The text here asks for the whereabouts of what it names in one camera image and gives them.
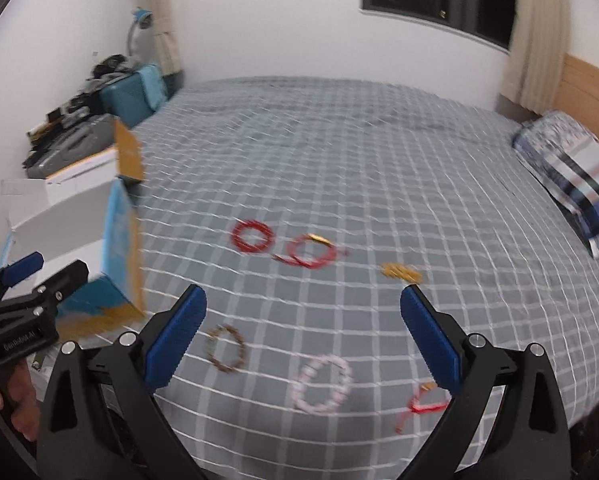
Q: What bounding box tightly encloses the blue striped pillow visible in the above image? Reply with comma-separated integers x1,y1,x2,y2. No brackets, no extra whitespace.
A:
512,110,599,260

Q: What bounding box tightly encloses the thin red string bracelet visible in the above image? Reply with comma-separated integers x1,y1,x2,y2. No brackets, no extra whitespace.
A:
395,382,453,433

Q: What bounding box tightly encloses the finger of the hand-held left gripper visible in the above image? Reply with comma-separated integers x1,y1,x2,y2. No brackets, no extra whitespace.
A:
0,253,46,307
26,259,91,317

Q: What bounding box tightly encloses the green bead bracelet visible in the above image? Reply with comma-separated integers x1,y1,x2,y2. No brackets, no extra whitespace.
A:
204,325,247,375

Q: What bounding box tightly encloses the blue desk lamp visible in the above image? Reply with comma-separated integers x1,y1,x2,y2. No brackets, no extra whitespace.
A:
126,7,156,58

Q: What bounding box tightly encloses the black bag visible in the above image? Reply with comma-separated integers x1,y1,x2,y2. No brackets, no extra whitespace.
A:
90,54,140,82

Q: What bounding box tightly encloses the beige curtain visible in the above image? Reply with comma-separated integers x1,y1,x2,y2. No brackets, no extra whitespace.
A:
499,0,573,121
129,0,186,101

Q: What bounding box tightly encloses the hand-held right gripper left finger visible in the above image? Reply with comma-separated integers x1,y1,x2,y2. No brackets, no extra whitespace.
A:
36,284,207,480

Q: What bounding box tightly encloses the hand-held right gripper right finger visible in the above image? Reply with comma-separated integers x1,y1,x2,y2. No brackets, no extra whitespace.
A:
399,284,573,480

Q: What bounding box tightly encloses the person's left hand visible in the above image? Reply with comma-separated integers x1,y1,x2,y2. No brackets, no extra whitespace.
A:
0,357,42,442

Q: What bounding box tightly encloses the grey checked bed sheet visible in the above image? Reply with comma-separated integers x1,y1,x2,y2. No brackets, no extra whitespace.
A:
124,76,599,480

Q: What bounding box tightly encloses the blue suitcase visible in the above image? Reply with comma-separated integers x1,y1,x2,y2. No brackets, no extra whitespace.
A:
99,65,167,128

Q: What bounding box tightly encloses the yellow bead bracelet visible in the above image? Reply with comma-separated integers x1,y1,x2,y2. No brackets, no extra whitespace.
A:
382,262,424,283

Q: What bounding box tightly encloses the pink white bead bracelet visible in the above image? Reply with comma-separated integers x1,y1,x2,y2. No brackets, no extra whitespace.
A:
292,355,353,413

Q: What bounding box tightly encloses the white and blue cardboard box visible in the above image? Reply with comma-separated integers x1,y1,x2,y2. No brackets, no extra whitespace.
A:
0,119,147,342

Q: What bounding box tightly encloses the red string bracelet gold tube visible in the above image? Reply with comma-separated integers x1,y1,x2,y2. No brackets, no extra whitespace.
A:
274,232,350,271

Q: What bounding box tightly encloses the wooden bed frame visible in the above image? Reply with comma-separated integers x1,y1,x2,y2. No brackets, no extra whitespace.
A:
549,54,599,161

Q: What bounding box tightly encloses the red bead bracelet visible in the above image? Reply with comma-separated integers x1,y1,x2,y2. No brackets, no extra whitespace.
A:
230,219,275,253

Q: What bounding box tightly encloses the grey suitcase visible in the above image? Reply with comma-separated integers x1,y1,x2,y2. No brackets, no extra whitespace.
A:
24,115,117,178

